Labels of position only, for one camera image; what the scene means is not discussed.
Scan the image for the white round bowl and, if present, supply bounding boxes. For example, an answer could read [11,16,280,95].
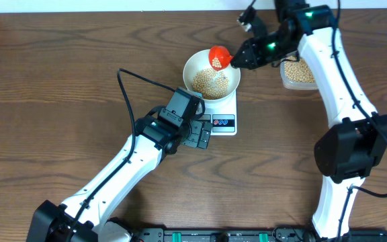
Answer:
[183,49,241,102]

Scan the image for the white digital kitchen scale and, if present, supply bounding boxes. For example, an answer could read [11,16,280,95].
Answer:
[200,91,237,136]

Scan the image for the soybeans in bowl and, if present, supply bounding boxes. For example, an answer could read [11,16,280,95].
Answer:
[192,68,229,99]

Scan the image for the soybeans in container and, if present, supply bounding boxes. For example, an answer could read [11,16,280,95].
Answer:
[284,56,315,83]

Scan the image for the clear plastic container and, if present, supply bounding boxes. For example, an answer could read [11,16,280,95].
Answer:
[279,56,318,91]

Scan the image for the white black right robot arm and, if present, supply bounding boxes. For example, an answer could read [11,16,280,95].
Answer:
[230,1,387,241]

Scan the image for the soybeans in scoop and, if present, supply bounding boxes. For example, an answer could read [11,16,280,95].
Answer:
[212,57,222,69]

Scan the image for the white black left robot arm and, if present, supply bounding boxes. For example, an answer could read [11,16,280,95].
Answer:
[27,114,213,241]

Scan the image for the red plastic measuring scoop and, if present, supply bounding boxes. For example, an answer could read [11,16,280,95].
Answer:
[208,46,233,71]

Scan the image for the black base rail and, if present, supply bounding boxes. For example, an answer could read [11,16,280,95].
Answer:
[131,226,387,242]

